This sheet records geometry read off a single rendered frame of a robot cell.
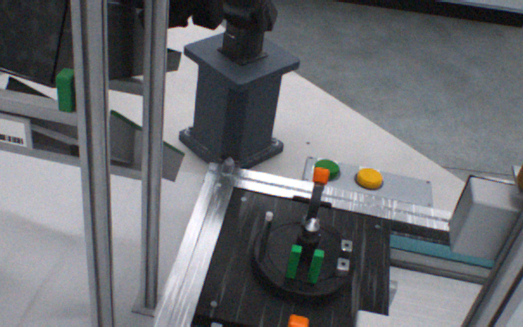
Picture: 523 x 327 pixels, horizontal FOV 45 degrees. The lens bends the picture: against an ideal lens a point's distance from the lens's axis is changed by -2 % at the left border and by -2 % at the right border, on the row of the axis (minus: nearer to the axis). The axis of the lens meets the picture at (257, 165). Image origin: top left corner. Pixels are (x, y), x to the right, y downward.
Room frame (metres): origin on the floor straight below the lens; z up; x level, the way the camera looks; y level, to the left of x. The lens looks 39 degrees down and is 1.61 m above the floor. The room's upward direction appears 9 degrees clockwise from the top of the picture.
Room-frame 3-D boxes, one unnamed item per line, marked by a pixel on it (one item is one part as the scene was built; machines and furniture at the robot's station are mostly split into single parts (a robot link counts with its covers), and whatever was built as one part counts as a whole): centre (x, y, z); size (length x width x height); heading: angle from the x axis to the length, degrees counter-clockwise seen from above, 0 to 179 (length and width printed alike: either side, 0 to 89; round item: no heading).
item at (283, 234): (0.60, -0.08, 0.98); 0.14 x 0.14 x 0.02
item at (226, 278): (0.60, -0.08, 0.96); 0.24 x 0.24 x 0.02; 86
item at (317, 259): (0.55, -0.09, 1.01); 0.01 x 0.01 x 0.05; 86
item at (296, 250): (0.55, -0.06, 1.01); 0.01 x 0.01 x 0.05; 86
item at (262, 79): (0.97, 0.06, 0.96); 0.15 x 0.15 x 0.20; 49
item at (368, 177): (0.80, -0.18, 0.96); 0.04 x 0.04 x 0.02
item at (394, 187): (0.80, -0.18, 0.93); 0.21 x 0.07 x 0.06; 86
